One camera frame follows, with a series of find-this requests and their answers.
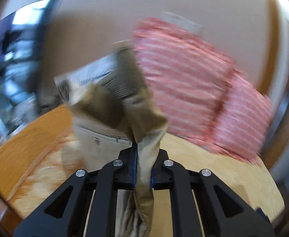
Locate beige khaki pants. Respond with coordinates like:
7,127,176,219
54,40,167,236

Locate orange yellow patterned bedspread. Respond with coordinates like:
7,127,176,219
0,103,286,237

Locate pink polka dot lower pillow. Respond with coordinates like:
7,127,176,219
202,73,272,163

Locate pink polka dot pillow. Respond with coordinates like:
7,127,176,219
134,18,236,144
202,73,272,163

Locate pink polka dot upper pillow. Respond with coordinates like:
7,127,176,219
134,18,236,144

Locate large black television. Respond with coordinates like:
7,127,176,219
0,0,60,140

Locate white wall power outlets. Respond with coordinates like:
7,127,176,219
160,11,203,35

